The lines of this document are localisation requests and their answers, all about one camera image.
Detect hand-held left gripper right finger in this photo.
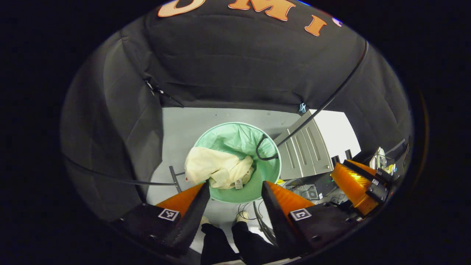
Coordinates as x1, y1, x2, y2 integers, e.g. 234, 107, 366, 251
261, 181, 359, 258

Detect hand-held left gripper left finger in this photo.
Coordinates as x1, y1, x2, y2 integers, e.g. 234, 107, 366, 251
110, 182, 211, 258

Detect cream button shirt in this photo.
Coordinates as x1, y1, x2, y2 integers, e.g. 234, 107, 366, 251
184, 146, 255, 190

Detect green laundry hamper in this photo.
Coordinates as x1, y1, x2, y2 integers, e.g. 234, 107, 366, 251
193, 121, 283, 204

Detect white plastic device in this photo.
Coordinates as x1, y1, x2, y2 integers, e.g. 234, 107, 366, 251
369, 146, 387, 170

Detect person's left leg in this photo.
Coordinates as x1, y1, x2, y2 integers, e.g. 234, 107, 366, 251
201, 223, 240, 265

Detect grey electronics box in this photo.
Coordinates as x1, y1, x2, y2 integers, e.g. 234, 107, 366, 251
291, 184, 319, 201

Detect black clip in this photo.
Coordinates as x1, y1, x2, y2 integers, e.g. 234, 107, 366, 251
144, 78, 173, 97

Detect black backdrop cloth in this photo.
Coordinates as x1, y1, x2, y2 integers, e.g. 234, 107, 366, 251
61, 0, 414, 221

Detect black floor cable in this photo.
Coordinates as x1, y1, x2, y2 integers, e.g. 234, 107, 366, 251
237, 201, 276, 244

